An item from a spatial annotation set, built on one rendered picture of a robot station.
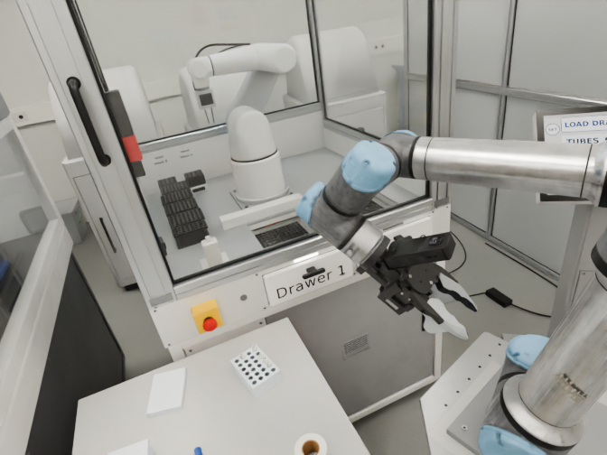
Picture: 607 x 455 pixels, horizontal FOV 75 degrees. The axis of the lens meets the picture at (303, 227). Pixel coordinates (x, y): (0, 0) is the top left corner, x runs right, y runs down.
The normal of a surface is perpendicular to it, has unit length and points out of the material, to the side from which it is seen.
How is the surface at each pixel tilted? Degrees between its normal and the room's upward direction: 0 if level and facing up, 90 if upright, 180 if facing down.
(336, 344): 90
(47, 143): 90
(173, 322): 90
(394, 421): 0
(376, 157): 39
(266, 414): 0
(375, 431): 0
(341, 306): 90
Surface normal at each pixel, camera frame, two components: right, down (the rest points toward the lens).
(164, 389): -0.14, -0.87
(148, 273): 0.39, 0.40
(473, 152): -0.51, -0.32
